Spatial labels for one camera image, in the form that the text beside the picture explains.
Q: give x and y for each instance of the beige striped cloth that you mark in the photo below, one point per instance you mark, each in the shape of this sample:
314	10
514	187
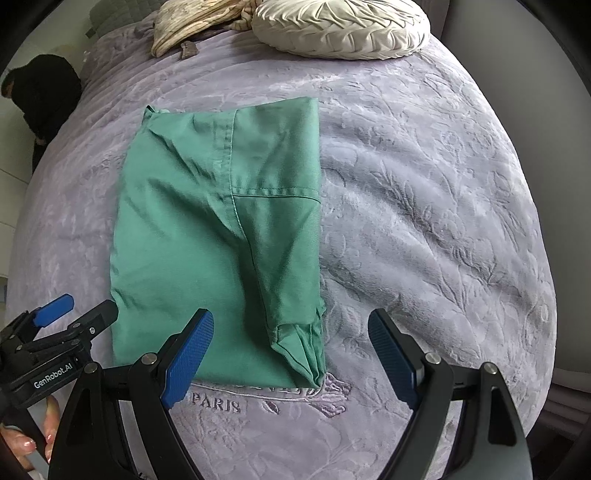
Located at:
184	27

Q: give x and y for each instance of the round cream pleated pillow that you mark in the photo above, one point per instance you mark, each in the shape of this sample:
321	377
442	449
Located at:
341	27

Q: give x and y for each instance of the person's left hand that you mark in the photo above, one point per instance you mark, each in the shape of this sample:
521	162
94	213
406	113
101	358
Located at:
18	445

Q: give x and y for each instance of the lavender embossed blanket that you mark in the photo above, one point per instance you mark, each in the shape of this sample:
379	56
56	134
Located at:
415	207

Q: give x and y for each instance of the green work jacket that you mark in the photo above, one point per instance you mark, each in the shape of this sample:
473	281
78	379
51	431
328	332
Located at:
184	254

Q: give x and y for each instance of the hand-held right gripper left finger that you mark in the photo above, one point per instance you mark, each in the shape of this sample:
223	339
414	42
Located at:
189	360

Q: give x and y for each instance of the small taupe fabric piece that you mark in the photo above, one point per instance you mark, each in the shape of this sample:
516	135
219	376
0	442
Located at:
188	50

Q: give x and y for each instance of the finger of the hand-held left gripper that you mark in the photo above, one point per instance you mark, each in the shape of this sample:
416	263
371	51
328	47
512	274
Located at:
55	308
94	318

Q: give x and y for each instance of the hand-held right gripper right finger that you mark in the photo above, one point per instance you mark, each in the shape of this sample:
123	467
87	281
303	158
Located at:
392	360

